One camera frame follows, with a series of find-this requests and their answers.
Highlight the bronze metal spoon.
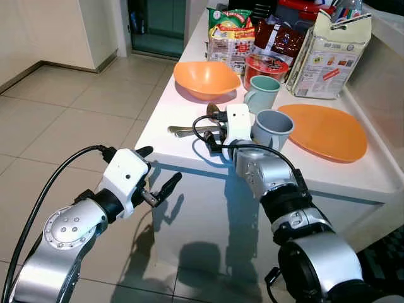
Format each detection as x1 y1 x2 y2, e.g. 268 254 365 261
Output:
206 103 221 122

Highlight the silver metal fork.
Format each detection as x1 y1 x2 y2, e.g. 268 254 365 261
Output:
177 130 222 138

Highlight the silver metal spoon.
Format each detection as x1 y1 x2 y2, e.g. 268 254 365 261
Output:
167 125 218 133

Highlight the orange plastic bowl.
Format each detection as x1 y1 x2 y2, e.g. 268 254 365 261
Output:
173 61 242 102

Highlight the white kitchen counter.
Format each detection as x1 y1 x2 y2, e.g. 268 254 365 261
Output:
134 6 404 278

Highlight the grey blue mug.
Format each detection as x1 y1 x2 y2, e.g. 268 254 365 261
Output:
251 110 295 152

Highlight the teal mug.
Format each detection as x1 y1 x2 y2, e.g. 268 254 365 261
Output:
244 74 282 114

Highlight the red plastic cup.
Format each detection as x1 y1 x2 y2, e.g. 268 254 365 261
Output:
243 53 290 89

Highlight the green yellow food packet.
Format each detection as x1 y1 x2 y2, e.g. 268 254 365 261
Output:
207 8 255 75

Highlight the dark red food packet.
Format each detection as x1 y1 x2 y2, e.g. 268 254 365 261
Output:
254 19 307 61

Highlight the orange plastic plate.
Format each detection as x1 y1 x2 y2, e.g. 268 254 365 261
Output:
276 104 368 163

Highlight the dark glass door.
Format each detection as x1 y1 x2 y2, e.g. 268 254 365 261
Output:
128 0 187 59

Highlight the beige printed rice bag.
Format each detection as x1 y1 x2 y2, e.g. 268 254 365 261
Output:
287 9 372 100

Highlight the black patterned floor mat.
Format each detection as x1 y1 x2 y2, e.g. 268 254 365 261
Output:
357 224 404 297

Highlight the red plastic box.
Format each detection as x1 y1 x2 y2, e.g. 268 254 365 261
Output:
278 0 335 23

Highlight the clear plastic bottle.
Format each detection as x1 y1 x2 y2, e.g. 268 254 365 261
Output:
333 0 364 20

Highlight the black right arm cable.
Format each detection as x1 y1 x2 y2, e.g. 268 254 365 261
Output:
192 114 297 187

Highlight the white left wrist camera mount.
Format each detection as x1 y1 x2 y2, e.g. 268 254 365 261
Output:
97 148 151 220

